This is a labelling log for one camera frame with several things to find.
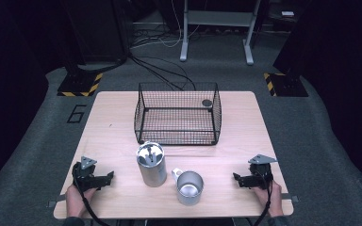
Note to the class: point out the small white box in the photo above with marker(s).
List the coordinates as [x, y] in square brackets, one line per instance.
[287, 13]

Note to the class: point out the black yellow striped base plate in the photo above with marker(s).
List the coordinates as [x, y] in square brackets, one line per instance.
[287, 85]
[81, 84]

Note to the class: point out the person's left hand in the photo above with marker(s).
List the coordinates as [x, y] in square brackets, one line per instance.
[75, 201]

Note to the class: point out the tall steel tumbler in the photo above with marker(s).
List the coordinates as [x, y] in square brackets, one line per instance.
[152, 171]

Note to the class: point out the white metal desk frame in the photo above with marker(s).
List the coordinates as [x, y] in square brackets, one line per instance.
[220, 18]

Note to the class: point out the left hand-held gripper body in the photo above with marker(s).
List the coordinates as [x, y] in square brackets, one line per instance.
[85, 179]

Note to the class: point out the grey tape strip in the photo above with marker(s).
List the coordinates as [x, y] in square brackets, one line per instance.
[58, 201]
[290, 197]

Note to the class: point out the person's right hand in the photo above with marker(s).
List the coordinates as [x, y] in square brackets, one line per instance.
[275, 201]

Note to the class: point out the black cabinet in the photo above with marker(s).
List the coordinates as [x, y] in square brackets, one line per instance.
[94, 28]

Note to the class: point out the small black round disc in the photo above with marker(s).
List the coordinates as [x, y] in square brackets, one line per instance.
[206, 103]

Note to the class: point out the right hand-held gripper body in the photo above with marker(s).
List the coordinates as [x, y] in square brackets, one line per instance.
[259, 179]

